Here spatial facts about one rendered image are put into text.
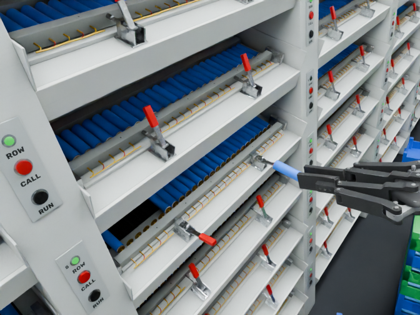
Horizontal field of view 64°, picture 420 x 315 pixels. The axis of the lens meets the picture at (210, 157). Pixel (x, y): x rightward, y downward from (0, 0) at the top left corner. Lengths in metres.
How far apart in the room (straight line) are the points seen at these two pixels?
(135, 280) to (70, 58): 0.38
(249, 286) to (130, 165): 0.61
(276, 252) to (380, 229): 0.94
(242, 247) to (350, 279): 0.91
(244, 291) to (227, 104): 0.57
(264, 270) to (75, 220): 0.71
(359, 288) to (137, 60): 1.44
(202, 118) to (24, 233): 0.37
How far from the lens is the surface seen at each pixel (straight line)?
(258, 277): 1.07
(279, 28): 0.88
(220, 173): 0.76
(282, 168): 0.61
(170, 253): 0.66
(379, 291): 1.71
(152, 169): 0.55
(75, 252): 0.50
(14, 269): 0.49
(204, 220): 0.70
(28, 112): 0.42
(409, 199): 0.52
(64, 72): 0.44
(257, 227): 0.94
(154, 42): 0.50
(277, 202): 1.01
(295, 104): 0.92
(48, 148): 0.43
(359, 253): 1.83
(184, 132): 0.62
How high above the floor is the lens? 1.35
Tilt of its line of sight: 32 degrees down
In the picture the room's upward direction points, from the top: 11 degrees counter-clockwise
